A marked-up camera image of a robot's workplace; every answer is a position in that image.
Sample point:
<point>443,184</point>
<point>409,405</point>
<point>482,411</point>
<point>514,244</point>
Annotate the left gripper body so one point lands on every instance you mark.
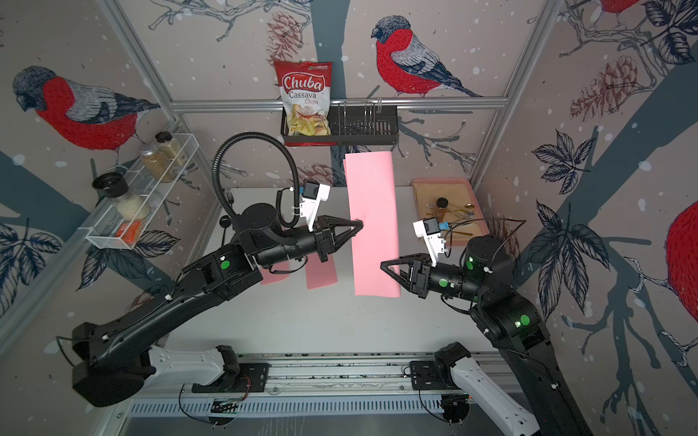
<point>321,241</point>

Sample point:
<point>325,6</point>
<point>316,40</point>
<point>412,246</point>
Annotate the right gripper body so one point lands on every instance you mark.
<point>423,282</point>

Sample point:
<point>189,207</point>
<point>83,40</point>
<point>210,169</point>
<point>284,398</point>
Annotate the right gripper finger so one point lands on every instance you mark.
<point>402,260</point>
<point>402,276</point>

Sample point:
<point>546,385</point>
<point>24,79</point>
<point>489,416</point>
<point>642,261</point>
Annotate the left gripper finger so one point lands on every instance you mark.
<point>335,223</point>
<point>342,235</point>

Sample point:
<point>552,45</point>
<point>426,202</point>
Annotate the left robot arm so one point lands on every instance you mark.
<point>120,358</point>

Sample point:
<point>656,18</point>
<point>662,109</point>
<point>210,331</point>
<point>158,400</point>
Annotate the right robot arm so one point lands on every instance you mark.
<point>511,324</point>

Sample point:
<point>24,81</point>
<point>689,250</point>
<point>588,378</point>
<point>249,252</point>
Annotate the small brown bottle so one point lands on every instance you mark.
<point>440,209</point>

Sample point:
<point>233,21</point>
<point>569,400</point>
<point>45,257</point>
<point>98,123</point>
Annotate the metal spoon on tray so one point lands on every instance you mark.
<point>460,210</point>

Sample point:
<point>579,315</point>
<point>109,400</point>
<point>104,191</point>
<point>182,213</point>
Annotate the black ladle spoon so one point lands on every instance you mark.
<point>225,223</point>

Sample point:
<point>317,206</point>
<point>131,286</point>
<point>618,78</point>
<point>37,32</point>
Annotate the Chuba cassava chips bag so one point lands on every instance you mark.
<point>305,90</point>

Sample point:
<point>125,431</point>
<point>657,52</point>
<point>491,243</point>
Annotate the spice jar silver lid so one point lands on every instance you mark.
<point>156,163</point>

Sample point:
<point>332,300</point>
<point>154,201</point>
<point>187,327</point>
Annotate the spice jar dark lid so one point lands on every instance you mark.
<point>172,148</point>

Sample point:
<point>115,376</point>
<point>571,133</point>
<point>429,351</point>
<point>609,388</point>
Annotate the small red packet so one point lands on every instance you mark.
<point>129,232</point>

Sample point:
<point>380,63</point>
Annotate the black lid rice jar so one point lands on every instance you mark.
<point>130,206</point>

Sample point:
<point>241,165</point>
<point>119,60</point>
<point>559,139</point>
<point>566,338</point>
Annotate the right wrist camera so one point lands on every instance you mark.
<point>431,232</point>

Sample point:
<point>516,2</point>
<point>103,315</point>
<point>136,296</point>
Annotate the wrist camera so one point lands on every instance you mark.
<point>312,195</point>
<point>431,232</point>

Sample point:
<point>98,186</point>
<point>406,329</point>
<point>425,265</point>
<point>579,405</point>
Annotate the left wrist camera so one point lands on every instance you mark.
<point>312,195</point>

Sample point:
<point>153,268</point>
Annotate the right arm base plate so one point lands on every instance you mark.
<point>431,375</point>

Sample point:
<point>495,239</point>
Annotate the black wire wall basket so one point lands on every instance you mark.
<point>347,125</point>

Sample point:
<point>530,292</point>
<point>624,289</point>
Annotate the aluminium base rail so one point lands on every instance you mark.
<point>338,373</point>

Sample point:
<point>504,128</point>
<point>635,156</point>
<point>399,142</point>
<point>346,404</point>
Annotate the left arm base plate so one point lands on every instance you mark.
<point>250,378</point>

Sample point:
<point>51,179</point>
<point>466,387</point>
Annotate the clear acrylic wall shelf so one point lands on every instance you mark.
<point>102,233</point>

